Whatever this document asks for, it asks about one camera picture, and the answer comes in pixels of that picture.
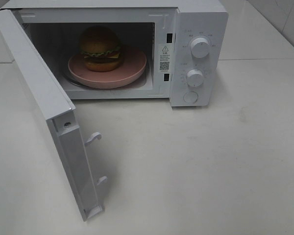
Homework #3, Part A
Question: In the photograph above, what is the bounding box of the pink round plate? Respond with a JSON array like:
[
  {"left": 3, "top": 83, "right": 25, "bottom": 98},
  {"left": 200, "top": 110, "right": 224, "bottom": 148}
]
[{"left": 68, "top": 47, "right": 147, "bottom": 89}]

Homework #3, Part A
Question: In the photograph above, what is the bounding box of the burger with lettuce and cheese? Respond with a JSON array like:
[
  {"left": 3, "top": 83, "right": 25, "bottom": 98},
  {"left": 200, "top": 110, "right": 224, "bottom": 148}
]
[{"left": 79, "top": 26, "right": 124, "bottom": 72}]

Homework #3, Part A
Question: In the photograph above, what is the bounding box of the white microwave oven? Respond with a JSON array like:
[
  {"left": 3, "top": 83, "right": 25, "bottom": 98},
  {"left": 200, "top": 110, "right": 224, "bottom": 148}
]
[{"left": 0, "top": 0, "right": 228, "bottom": 220}]

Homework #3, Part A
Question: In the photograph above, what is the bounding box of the glass microwave turntable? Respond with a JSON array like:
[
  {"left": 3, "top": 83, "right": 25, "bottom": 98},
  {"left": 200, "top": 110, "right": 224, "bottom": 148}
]
[{"left": 60, "top": 70, "right": 153, "bottom": 90}]

